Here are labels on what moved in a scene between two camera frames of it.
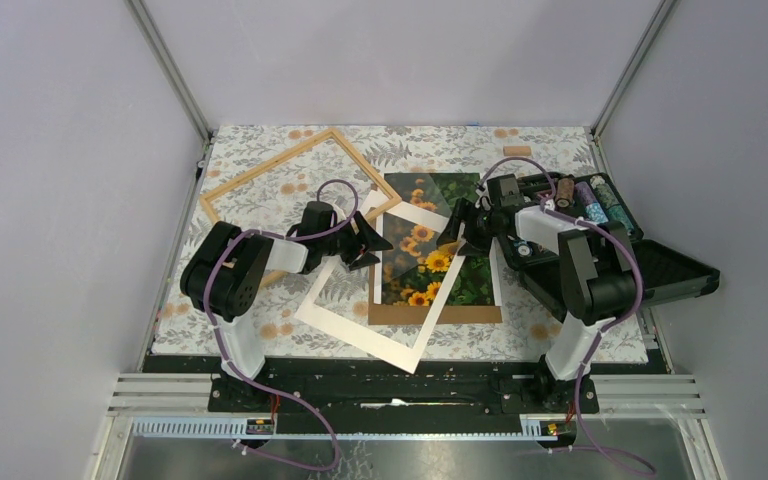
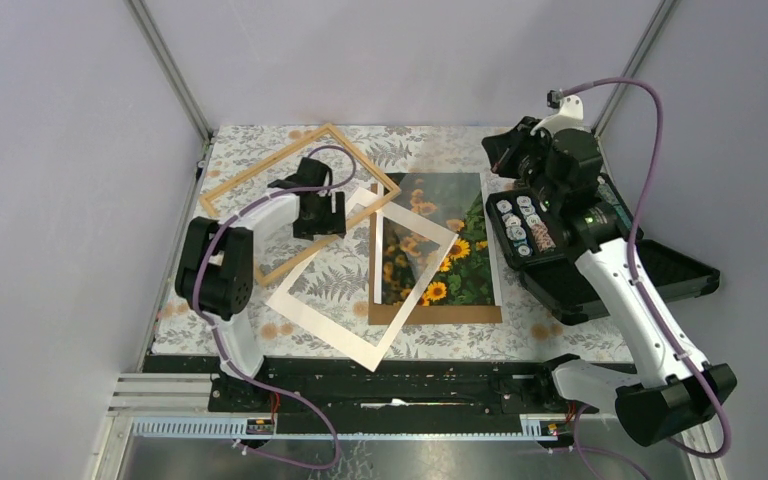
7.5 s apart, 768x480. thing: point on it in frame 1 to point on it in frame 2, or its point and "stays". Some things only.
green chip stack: [610, 202] stays
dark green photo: [441, 190] stays
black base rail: [402, 389] stays
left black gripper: [368, 239] to [330, 222]
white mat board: [366, 342] to [347, 343]
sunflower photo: [415, 266] stays
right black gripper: [475, 246] to [502, 150]
